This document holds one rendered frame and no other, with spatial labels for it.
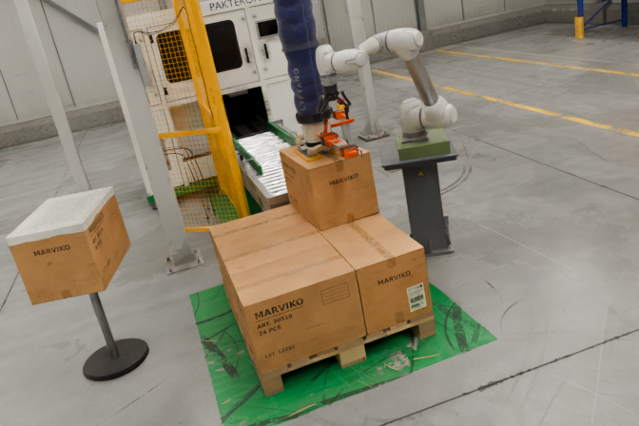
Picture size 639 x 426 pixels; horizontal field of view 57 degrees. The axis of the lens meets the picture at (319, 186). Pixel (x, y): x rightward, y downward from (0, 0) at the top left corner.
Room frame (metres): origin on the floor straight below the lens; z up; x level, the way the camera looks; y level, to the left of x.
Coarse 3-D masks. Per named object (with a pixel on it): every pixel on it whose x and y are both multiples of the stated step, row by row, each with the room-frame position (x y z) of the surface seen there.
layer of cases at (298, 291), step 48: (240, 240) 3.38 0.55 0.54; (288, 240) 3.23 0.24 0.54; (336, 240) 3.10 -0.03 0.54; (384, 240) 2.98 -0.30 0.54; (240, 288) 2.74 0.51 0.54; (288, 288) 2.64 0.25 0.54; (336, 288) 2.67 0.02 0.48; (384, 288) 2.73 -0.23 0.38; (288, 336) 2.59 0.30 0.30; (336, 336) 2.65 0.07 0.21
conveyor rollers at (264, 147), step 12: (264, 132) 6.14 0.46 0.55; (252, 144) 5.80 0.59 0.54; (264, 144) 5.66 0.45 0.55; (276, 144) 5.59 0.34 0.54; (288, 144) 5.53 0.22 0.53; (264, 156) 5.20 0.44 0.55; (276, 156) 5.13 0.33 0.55; (252, 168) 4.89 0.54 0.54; (264, 168) 4.82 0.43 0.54; (276, 168) 4.76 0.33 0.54; (264, 180) 4.54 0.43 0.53; (276, 180) 4.47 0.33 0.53; (276, 192) 4.13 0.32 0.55
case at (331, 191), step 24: (288, 168) 3.68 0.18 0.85; (312, 168) 3.27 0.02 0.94; (336, 168) 3.31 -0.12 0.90; (360, 168) 3.36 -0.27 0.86; (288, 192) 3.80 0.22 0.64; (312, 192) 3.27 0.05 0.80; (336, 192) 3.30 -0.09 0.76; (360, 192) 3.35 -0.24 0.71; (312, 216) 3.37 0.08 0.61; (336, 216) 3.29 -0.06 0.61; (360, 216) 3.34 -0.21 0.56
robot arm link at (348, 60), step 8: (368, 40) 3.53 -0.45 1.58; (376, 40) 3.53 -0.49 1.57; (352, 48) 3.14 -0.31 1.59; (360, 48) 3.29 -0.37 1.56; (368, 48) 3.47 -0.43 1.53; (376, 48) 3.52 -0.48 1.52; (336, 56) 3.11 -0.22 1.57; (344, 56) 3.08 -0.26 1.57; (352, 56) 3.05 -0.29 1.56; (360, 56) 3.05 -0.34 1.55; (336, 64) 3.10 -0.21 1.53; (344, 64) 3.07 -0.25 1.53; (352, 64) 3.05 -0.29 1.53; (360, 64) 3.05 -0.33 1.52
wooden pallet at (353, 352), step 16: (224, 288) 3.66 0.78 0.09; (416, 320) 2.77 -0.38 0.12; (432, 320) 2.79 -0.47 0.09; (368, 336) 2.70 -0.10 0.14; (384, 336) 2.72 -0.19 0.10; (320, 352) 2.63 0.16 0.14; (336, 352) 2.65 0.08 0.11; (352, 352) 2.67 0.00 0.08; (256, 368) 2.77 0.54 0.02; (288, 368) 2.58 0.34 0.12; (272, 384) 2.55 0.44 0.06
